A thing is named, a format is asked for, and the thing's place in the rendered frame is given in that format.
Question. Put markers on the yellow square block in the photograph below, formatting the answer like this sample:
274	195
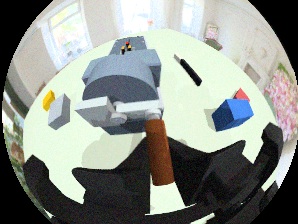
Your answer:
48	100

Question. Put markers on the blue block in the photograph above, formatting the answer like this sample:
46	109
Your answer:
231	114

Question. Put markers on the red rectangular block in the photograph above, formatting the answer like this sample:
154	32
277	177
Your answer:
241	95

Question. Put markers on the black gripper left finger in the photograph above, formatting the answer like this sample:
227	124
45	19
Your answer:
132	176

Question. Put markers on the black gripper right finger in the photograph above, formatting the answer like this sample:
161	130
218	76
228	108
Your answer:
191	168

